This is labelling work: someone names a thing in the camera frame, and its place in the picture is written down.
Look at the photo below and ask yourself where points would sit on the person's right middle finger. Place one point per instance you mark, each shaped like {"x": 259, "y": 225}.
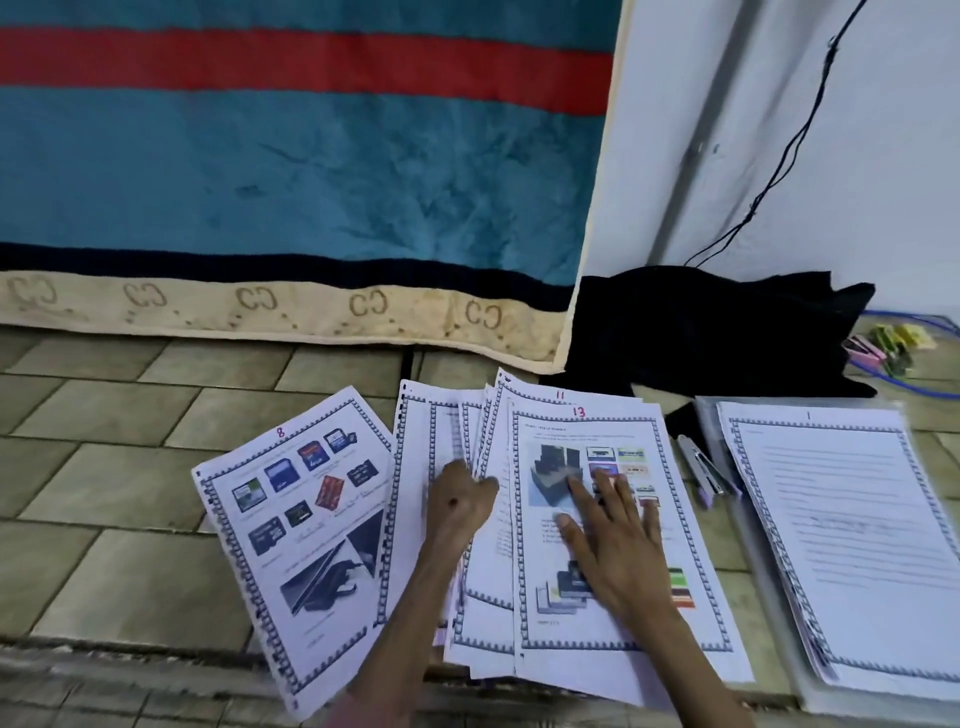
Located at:
{"x": 613, "y": 502}

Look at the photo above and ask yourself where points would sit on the printed page with device pictures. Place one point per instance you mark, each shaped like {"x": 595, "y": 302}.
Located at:
{"x": 645, "y": 442}

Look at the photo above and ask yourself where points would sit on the clear plastic folder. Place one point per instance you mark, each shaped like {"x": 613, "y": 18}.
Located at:
{"x": 780, "y": 675}

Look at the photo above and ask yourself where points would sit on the person's left forearm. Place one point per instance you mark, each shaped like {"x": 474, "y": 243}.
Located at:
{"x": 405, "y": 637}

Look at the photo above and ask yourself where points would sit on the person's right little finger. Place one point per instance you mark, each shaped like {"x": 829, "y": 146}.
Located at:
{"x": 654, "y": 521}

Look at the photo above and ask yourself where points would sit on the purple and silver stapler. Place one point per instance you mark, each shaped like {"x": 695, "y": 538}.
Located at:
{"x": 705, "y": 469}

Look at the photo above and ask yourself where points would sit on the printed page with memory cards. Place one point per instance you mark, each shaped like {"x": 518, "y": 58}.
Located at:
{"x": 300, "y": 540}

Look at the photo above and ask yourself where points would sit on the person's right forearm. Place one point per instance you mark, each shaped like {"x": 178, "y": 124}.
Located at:
{"x": 686, "y": 667}

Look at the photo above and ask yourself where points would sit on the person's right thumb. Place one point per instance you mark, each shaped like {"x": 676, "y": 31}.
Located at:
{"x": 570, "y": 535}

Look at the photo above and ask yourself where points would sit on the pink binder clip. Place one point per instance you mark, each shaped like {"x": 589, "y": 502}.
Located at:
{"x": 862, "y": 351}

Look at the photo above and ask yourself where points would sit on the stack of text sheets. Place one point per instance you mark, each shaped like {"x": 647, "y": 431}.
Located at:
{"x": 840, "y": 525}

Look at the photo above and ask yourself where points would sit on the person's left hand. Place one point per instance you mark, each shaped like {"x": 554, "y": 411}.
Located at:
{"x": 456, "y": 506}

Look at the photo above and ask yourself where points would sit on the blue blanket with red stripe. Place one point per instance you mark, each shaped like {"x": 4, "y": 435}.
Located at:
{"x": 300, "y": 172}

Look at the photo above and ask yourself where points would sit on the fanned pile of bordered pages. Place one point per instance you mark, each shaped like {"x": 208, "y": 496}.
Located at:
{"x": 427, "y": 435}

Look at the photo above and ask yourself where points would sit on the person's right hand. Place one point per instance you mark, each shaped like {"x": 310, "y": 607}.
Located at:
{"x": 622, "y": 559}

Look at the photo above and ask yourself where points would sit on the yellow binder clip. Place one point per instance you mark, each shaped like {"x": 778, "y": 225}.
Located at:
{"x": 919, "y": 336}

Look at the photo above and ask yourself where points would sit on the person's left fingers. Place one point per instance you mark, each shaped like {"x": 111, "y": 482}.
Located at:
{"x": 486, "y": 487}

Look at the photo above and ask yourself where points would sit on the black cloth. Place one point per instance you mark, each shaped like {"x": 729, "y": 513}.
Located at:
{"x": 705, "y": 330}

